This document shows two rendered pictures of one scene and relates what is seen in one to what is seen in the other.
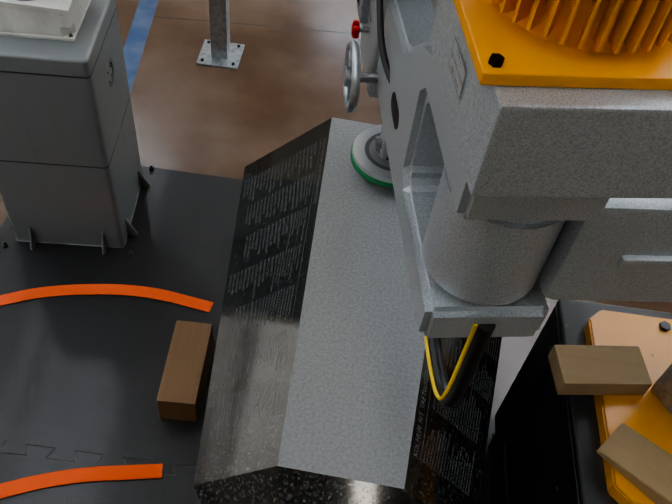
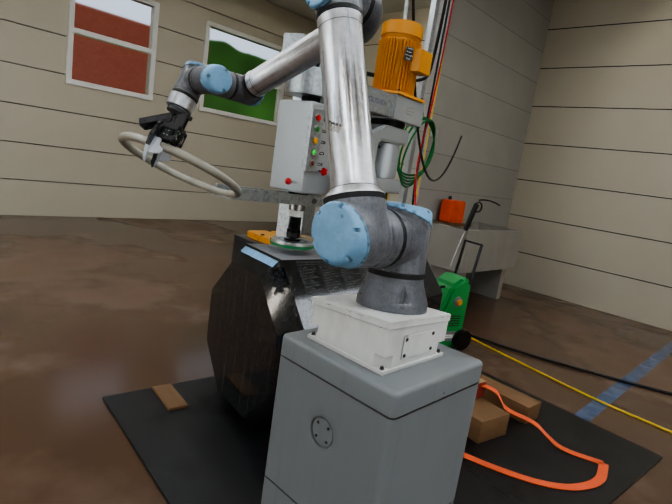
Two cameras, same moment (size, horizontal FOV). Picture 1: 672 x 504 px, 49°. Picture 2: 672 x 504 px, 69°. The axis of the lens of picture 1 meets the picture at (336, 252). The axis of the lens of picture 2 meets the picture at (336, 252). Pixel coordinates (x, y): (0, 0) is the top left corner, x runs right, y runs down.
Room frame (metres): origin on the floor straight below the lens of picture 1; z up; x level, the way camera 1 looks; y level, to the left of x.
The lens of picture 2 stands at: (2.83, 1.85, 1.31)
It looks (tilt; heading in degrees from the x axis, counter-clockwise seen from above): 10 degrees down; 229
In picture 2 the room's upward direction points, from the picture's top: 8 degrees clockwise
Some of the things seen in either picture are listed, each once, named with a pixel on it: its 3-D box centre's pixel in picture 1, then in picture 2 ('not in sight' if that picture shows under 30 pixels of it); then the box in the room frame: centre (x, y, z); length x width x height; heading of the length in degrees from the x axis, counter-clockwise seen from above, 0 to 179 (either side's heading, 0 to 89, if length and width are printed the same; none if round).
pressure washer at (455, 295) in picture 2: not in sight; (449, 292); (-0.43, -0.45, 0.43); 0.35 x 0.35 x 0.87; 75
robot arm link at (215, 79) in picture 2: not in sight; (212, 80); (2.11, 0.27, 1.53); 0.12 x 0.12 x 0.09; 7
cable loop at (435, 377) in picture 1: (452, 327); not in sight; (0.78, -0.23, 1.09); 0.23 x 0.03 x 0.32; 11
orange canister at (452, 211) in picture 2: not in sight; (454, 210); (-1.88, -1.61, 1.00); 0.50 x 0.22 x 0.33; 6
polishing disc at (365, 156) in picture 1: (393, 152); (292, 241); (1.43, -0.11, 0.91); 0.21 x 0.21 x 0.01
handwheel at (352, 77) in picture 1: (367, 77); not in sight; (1.29, -0.01, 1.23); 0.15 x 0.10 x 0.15; 11
